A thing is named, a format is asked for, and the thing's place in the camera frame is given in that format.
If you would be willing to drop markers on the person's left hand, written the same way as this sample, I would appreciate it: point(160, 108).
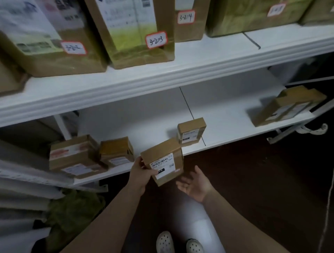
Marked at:
point(138, 177)

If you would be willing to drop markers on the person's right hand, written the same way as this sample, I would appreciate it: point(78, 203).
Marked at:
point(199, 187)

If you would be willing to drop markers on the person's right thumb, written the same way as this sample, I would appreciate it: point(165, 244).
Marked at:
point(199, 172)

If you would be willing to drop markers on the person's left thumb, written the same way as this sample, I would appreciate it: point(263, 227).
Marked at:
point(151, 172)

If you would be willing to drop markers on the small labelled cardboard parcel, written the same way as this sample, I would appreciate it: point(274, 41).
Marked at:
point(167, 161)

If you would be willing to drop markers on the person's left forearm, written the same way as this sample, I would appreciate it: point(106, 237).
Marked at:
point(109, 221)

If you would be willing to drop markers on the person's right forearm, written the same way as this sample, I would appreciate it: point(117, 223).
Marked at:
point(234, 224)

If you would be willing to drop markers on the small taped cardboard parcel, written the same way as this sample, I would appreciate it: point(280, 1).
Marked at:
point(116, 151)

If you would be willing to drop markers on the small cube cardboard parcel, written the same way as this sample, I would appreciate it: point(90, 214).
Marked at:
point(191, 130)

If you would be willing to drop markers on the flat cardboard parcel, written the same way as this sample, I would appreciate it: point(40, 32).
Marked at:
point(86, 170)

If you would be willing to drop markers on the white clog shoe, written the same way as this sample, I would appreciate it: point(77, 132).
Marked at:
point(165, 242)
point(195, 246)

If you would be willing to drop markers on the cardboard parcel with red tape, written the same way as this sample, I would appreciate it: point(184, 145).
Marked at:
point(73, 152)

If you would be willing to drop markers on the green plastic bag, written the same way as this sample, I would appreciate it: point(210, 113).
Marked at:
point(73, 211)

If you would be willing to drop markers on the white metal shelf unit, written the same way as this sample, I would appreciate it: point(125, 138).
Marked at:
point(167, 78)

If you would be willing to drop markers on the long cardboard parcel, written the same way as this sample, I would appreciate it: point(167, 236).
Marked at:
point(287, 106)

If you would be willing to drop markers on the white plastic hook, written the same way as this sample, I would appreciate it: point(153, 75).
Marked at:
point(314, 129)

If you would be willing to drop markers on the pile of grey plastic sacks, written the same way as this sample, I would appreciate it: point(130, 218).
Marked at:
point(23, 203)

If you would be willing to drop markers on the red-bordered white label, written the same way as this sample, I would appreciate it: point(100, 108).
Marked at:
point(276, 10)
point(73, 48)
point(186, 17)
point(156, 40)

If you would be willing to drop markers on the narrow brown cardboard box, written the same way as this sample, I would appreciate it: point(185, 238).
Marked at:
point(189, 28)

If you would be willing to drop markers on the large green printed cardboard box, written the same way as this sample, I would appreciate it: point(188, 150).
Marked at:
point(133, 28)

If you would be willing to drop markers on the wide taped cardboard box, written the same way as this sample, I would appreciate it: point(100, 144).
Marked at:
point(250, 15)

